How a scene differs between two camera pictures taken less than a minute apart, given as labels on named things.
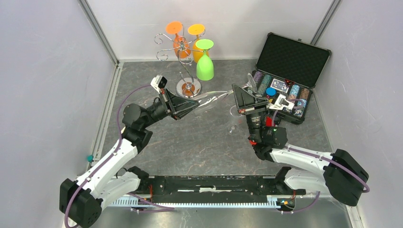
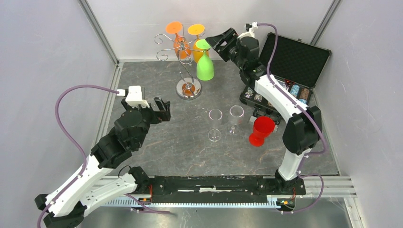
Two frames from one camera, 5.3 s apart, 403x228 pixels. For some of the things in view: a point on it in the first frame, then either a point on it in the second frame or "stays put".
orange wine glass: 181,46 stays put
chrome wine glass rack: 186,87 stays put
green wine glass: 205,70 stays put
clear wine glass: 203,99 -> 214,135
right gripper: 244,100 -> 216,41
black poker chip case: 286,72 stays put
